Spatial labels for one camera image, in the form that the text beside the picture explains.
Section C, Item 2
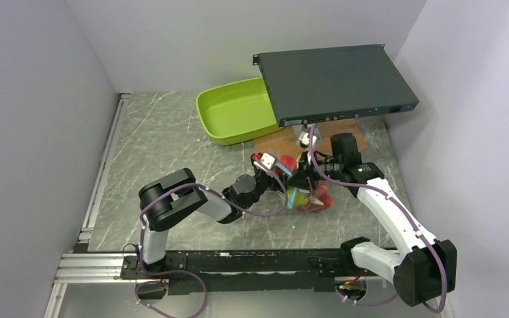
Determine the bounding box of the lime green plastic tub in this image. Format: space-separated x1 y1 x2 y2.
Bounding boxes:
196 77 281 146

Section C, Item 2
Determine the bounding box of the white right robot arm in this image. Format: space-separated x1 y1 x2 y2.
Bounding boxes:
288 132 457 313

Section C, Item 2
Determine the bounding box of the red fake lychee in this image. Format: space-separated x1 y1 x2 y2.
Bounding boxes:
295 182 334 214

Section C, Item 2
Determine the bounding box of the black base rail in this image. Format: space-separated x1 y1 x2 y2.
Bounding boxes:
120 248 363 295

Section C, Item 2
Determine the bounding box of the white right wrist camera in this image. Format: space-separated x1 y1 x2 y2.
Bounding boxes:
296 132 319 149

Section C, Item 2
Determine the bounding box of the wooden board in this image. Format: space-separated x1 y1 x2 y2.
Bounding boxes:
254 119 368 158

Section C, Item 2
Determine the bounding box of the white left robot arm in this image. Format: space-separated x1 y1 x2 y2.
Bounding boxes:
137 152 296 278

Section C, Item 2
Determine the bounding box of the red fake apple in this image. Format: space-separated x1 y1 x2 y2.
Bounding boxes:
278 154 298 174

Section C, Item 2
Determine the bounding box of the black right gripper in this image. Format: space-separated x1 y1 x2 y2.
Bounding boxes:
286 150 343 192

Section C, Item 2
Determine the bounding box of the aluminium frame rail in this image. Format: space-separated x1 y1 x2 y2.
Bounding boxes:
44 93 131 317

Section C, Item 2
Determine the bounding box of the clear zip top bag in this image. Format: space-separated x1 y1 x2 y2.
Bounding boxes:
270 152 335 213

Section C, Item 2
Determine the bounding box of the metal stand base plate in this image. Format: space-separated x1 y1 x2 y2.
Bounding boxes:
292 123 322 145

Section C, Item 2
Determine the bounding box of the dark grey rack device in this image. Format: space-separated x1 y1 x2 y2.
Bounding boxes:
253 44 419 127

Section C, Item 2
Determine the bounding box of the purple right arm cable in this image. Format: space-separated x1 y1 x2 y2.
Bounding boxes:
307 125 449 315

